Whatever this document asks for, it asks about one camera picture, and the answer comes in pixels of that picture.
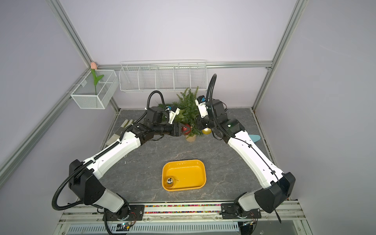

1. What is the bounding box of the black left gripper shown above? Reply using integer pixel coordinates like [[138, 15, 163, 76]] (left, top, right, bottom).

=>
[[154, 121, 190, 137]]

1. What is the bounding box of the red ball ornament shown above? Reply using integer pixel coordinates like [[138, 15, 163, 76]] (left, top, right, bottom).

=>
[[181, 123, 192, 136]]

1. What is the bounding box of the gold ball ornament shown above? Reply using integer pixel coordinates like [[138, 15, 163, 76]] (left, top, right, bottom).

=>
[[202, 128, 212, 135]]

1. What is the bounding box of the small green christmas tree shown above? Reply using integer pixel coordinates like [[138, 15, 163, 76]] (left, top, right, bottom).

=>
[[158, 87, 204, 143]]

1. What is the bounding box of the silver ball ornament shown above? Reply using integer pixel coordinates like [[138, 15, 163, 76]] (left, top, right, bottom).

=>
[[165, 177, 177, 188]]

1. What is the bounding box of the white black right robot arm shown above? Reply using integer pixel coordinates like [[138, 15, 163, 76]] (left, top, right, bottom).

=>
[[195, 74, 296, 218]]

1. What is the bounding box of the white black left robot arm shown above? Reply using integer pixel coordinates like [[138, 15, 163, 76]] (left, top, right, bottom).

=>
[[52, 91, 190, 220]]

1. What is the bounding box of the yellow plastic tray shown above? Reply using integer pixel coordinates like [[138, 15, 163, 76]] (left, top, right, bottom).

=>
[[162, 159, 207, 192]]

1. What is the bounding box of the teal plastic scoop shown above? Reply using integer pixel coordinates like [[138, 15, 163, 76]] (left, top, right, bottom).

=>
[[249, 135, 261, 143]]

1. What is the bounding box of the cream work glove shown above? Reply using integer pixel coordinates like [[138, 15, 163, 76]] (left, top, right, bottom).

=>
[[105, 119, 133, 146]]

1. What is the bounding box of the small white mesh basket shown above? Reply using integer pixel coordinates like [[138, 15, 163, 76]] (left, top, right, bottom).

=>
[[70, 70, 119, 110]]

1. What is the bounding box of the pink artificial tulip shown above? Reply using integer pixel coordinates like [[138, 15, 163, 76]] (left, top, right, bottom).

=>
[[91, 62, 104, 95]]

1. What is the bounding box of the small green circuit board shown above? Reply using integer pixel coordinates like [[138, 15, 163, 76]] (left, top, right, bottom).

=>
[[116, 223, 132, 232]]

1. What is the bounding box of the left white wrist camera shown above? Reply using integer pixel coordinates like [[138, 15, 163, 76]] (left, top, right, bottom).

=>
[[166, 106, 180, 124]]

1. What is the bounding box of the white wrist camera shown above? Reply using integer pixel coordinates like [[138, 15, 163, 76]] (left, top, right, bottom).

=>
[[166, 106, 180, 124], [195, 96, 208, 118]]

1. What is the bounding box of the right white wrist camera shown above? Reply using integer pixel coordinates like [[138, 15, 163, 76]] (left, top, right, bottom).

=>
[[195, 96, 208, 118]]

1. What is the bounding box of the long white wire basket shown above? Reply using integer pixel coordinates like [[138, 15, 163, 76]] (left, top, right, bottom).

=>
[[119, 60, 208, 92]]

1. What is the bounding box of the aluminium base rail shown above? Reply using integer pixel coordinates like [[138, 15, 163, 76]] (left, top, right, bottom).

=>
[[53, 201, 312, 235]]

